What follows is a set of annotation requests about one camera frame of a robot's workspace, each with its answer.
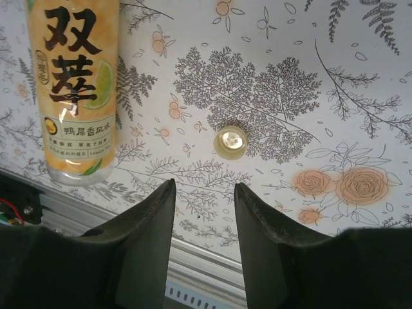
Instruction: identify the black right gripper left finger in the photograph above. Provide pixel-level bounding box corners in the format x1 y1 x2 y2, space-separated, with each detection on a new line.
0 179 177 309

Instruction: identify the white slotted cable duct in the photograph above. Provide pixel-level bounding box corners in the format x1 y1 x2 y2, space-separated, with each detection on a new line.
165 281 248 309

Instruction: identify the aluminium table rail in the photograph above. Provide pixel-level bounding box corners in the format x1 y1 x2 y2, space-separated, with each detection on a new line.
0 169 248 302

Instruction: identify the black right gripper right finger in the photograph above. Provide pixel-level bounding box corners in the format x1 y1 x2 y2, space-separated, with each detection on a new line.
234 183 412 309

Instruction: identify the pale yellow bottle cap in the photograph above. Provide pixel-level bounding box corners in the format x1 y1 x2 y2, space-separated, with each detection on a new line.
213 126 249 161

